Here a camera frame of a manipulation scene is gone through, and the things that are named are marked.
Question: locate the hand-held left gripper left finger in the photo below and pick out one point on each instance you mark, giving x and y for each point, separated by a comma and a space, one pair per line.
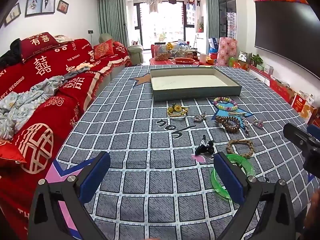
95, 177

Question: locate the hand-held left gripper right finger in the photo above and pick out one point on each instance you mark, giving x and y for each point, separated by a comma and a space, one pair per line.
228, 177

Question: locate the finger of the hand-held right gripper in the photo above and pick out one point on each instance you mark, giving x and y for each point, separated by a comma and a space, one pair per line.
314, 131
296, 135

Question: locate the black hair clip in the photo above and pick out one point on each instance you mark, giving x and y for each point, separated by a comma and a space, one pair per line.
203, 146

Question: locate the small pink silver ornament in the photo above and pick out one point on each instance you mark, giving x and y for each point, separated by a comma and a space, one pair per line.
258, 123

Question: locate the silver brooch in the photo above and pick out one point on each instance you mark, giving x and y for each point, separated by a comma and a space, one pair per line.
199, 118

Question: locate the shallow grey cardboard box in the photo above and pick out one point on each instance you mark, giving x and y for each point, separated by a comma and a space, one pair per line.
195, 82

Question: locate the person's right forearm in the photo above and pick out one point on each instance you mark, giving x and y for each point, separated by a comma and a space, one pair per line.
314, 212

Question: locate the orange gift box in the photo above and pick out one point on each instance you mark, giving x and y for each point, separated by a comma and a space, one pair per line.
302, 106

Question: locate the large red gift box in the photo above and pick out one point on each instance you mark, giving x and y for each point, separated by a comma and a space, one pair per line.
281, 90

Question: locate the grey plaid cloth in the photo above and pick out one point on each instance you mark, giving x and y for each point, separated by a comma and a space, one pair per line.
150, 155

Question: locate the small white box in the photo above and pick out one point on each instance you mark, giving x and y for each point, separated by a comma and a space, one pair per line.
268, 68

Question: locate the red cushion with round emblem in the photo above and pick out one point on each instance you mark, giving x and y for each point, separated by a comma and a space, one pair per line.
27, 147

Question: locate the sofa with red cover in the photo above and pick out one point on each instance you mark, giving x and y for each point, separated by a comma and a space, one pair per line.
45, 115

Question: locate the potted green plant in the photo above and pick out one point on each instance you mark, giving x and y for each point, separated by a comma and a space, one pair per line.
257, 59

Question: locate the black television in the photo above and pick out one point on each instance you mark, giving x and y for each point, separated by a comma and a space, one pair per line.
287, 35

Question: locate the light blue blanket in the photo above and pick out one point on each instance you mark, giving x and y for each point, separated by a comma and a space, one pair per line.
25, 97

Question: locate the red patterned gift box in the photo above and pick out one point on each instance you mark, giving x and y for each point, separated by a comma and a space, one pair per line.
226, 51

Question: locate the white paper roll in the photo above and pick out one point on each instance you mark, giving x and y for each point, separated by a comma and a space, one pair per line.
203, 58

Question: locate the red plastic basket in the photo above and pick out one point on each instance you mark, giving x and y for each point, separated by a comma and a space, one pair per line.
184, 61

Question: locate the red patterned square cushion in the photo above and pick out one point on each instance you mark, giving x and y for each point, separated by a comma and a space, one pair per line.
103, 50

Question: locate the beige recliner chair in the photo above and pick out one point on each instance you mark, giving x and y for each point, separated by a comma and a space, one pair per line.
136, 52

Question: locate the round red table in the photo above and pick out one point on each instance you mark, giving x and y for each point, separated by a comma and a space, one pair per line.
160, 63

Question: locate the clear snack jar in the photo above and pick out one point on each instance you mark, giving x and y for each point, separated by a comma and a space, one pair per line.
162, 52

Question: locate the dark glass cabinet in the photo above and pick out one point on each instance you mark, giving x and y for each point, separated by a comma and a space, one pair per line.
227, 10

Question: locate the red rectangular pillow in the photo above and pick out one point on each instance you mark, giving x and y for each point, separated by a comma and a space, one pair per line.
40, 45

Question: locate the green curtain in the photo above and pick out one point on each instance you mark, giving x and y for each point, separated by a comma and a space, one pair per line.
212, 17
111, 17

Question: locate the black clothing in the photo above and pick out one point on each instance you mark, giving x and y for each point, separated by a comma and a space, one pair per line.
11, 53

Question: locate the hanging laundry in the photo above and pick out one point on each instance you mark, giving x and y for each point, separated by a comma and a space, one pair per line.
153, 2

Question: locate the small framed wall photo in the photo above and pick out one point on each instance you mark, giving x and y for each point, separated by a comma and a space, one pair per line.
62, 6

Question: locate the wedding photo frame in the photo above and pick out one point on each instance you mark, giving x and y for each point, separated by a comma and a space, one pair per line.
48, 3
33, 5

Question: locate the dark framed wall photo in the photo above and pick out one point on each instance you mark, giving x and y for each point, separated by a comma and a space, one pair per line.
12, 14

